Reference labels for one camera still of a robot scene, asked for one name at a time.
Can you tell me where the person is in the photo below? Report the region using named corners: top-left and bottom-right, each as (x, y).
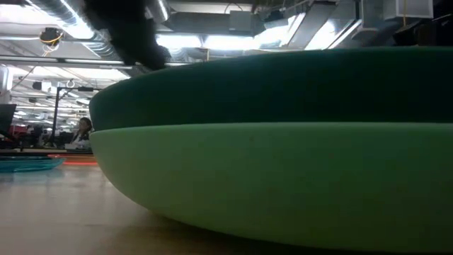
top-left (71, 117), bottom-right (94, 150)

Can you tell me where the black pole stand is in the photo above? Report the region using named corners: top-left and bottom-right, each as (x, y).
top-left (47, 86), bottom-right (95, 147)

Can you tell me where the black aluminium table frame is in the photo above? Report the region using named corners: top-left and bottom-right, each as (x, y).
top-left (0, 148), bottom-right (93, 157)

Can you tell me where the black monitor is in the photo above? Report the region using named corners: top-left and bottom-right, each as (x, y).
top-left (0, 103), bottom-right (18, 135)

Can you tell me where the yellow ceiling cable reel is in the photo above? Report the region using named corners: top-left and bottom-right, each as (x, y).
top-left (38, 26), bottom-right (65, 46)

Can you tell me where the large green plastic plate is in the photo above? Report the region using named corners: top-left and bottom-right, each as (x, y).
top-left (88, 45), bottom-right (453, 254)

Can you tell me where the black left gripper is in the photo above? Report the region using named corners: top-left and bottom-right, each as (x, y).
top-left (83, 0), bottom-right (173, 71)

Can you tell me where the small orange translucent plate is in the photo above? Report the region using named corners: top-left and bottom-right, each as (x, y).
top-left (47, 153), bottom-right (98, 166)

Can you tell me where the small cyan translucent plate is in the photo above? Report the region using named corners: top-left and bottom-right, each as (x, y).
top-left (0, 156), bottom-right (67, 174)

